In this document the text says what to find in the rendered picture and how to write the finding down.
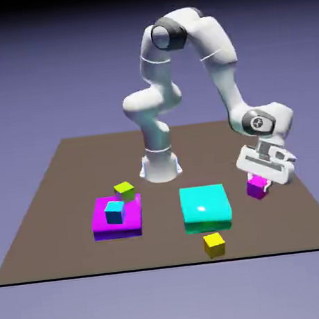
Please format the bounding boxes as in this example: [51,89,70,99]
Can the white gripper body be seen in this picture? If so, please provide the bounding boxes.
[234,140,298,190]

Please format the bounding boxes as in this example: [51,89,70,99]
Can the small magenta cube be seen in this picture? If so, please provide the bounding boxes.
[245,173,270,202]

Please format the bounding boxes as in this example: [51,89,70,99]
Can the small yellow cube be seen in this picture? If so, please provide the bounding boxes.
[202,231,227,260]

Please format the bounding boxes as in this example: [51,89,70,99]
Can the small lime green cube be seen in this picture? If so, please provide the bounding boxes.
[112,180,137,205]

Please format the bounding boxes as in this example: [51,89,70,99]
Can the small blue cube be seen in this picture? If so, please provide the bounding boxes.
[103,200,128,226]

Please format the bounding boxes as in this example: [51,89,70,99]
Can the large cyan box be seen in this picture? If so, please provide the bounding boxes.
[178,182,234,236]

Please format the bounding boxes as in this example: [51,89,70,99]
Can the large magenta box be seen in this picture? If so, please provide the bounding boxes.
[88,192,146,242]

